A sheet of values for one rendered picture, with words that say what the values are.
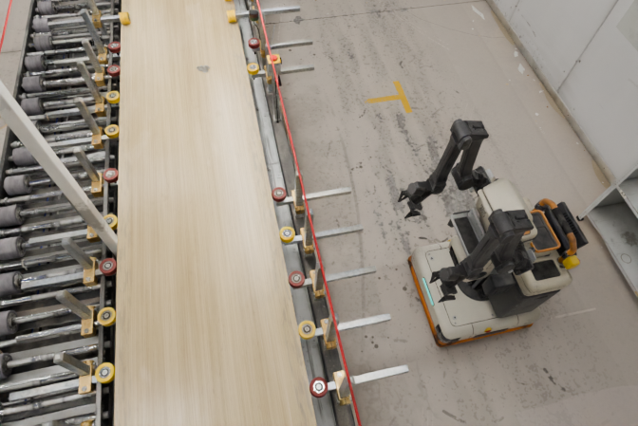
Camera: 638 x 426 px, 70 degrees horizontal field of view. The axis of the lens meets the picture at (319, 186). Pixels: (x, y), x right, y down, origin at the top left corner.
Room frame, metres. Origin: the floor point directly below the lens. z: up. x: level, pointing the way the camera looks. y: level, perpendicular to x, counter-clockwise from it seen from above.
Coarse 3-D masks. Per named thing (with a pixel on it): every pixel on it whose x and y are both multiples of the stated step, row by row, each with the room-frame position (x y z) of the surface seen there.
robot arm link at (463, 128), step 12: (468, 120) 1.26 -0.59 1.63; (480, 120) 1.28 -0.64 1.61; (456, 132) 1.21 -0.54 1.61; (468, 132) 1.19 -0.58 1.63; (480, 132) 1.21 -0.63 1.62; (480, 144) 1.22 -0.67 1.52; (468, 156) 1.22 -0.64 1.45; (456, 168) 1.28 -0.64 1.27; (468, 168) 1.23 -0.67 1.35; (468, 180) 1.20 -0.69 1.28
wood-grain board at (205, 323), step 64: (128, 0) 2.86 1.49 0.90; (192, 0) 2.92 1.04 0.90; (128, 64) 2.20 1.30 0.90; (192, 64) 2.25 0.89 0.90; (128, 128) 1.67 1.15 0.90; (192, 128) 1.70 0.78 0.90; (256, 128) 1.74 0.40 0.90; (128, 192) 1.23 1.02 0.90; (192, 192) 1.26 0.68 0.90; (256, 192) 1.29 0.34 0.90; (128, 256) 0.87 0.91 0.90; (192, 256) 0.89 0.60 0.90; (256, 256) 0.91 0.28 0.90; (128, 320) 0.56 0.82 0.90; (192, 320) 0.58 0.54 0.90; (256, 320) 0.60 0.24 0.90; (128, 384) 0.29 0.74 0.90; (192, 384) 0.31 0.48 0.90; (256, 384) 0.32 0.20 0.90
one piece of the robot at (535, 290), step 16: (528, 208) 1.37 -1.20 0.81; (560, 224) 1.18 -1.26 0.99; (544, 256) 1.07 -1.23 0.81; (560, 256) 1.06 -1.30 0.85; (512, 272) 1.02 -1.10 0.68; (528, 272) 0.97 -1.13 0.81; (544, 272) 0.98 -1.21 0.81; (560, 272) 0.99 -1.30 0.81; (480, 288) 1.08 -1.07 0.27; (512, 288) 0.95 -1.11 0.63; (528, 288) 0.90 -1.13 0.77; (544, 288) 0.90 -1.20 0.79; (560, 288) 0.93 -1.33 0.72; (496, 304) 0.95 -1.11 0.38; (512, 304) 0.89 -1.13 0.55; (528, 304) 0.91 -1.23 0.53
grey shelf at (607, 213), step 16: (624, 176) 1.81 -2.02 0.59; (608, 192) 1.81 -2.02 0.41; (624, 192) 1.74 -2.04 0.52; (592, 208) 1.80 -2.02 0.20; (608, 208) 1.85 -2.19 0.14; (624, 208) 1.86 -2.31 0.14; (592, 224) 1.71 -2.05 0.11; (608, 224) 1.71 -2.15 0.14; (624, 224) 1.72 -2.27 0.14; (608, 240) 1.57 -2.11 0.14; (624, 240) 1.58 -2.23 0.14; (624, 256) 1.45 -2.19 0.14; (624, 272) 1.33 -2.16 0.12
